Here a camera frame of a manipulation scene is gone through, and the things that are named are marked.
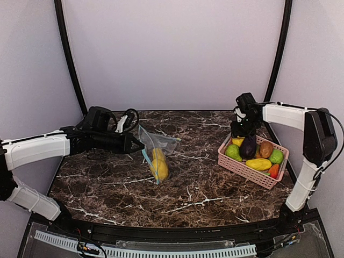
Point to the pink plastic basket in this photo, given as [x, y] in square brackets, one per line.
[251, 174]

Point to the green toy vegetable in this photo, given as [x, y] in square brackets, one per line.
[233, 151]
[276, 157]

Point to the black left frame post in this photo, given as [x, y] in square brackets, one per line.
[68, 56]

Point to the black right frame post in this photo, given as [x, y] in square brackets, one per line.
[279, 50]

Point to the brown toy potato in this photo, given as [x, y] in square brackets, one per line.
[266, 149]

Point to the black front rail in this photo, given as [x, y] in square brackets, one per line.
[248, 232]

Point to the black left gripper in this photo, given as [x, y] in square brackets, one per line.
[126, 143]

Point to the white slotted cable duct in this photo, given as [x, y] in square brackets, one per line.
[123, 248]

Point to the yellow toy lemon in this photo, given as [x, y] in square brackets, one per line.
[159, 169]
[238, 141]
[158, 154]

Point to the yellow toy lemon back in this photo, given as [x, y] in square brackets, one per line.
[159, 169]

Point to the orange red toy pepper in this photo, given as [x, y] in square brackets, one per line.
[274, 171]

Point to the green toy vegetable right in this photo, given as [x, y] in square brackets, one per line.
[276, 157]

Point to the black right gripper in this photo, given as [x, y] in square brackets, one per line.
[242, 128]

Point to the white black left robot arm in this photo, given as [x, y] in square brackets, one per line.
[99, 129]

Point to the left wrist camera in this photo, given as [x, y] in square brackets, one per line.
[128, 121]

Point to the large clear zip bag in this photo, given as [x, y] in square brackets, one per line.
[156, 147]

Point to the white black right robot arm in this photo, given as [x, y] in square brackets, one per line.
[318, 142]

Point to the purple toy eggplant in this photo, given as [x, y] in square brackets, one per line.
[248, 147]

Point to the yellow toy lemon front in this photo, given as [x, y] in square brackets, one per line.
[158, 154]

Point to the yellow toy lemon middle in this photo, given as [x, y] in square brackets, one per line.
[238, 141]

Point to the black frame post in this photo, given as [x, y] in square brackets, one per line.
[279, 50]
[68, 56]

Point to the green toy vegetable left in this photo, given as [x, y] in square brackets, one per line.
[233, 151]

